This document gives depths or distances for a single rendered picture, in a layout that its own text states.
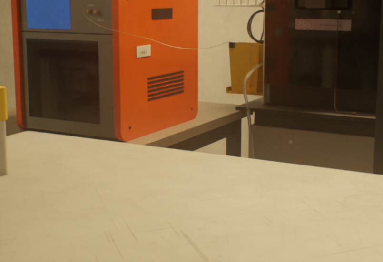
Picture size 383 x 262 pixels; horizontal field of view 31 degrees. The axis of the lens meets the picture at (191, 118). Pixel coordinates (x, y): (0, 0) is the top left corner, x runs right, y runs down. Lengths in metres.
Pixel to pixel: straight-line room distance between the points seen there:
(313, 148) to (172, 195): 1.47
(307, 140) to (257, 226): 1.55
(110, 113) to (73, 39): 0.23
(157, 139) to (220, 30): 1.78
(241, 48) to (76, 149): 1.44
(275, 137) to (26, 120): 0.76
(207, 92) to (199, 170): 2.86
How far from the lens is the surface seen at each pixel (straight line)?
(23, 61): 2.00
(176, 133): 1.94
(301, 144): 2.16
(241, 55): 2.29
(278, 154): 2.19
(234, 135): 2.38
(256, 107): 2.21
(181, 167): 0.80
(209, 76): 3.62
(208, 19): 3.60
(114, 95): 1.80
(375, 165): 1.29
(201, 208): 0.66
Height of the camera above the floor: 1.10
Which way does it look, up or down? 10 degrees down
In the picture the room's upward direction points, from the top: straight up
